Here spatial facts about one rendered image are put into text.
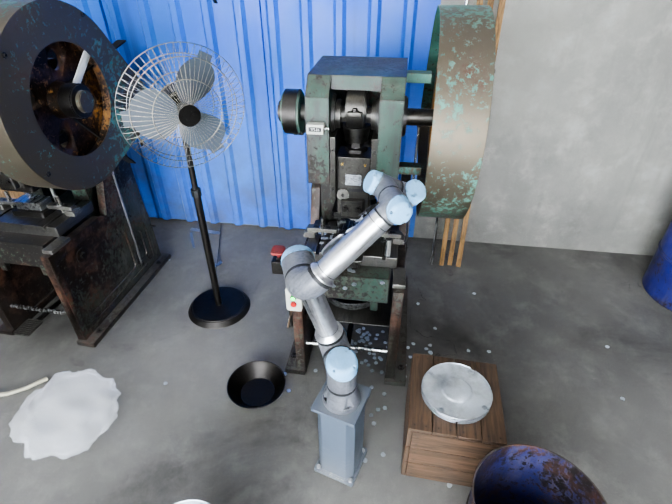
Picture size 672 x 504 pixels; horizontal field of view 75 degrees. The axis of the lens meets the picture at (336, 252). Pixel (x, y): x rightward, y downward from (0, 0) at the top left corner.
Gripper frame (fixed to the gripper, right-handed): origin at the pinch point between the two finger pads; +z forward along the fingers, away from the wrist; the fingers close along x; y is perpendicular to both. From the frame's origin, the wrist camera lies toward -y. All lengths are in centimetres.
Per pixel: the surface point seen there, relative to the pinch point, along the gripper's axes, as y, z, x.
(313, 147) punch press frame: -7.4, 12.6, -39.0
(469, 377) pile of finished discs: -21, 14, 80
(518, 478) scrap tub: -2, -4, 112
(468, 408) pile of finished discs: -7, 8, 85
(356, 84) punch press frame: -23, -11, -50
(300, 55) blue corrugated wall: -86, 77, -119
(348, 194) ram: -19.1, 22.0, -16.3
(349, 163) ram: -20.0, 12.2, -27.0
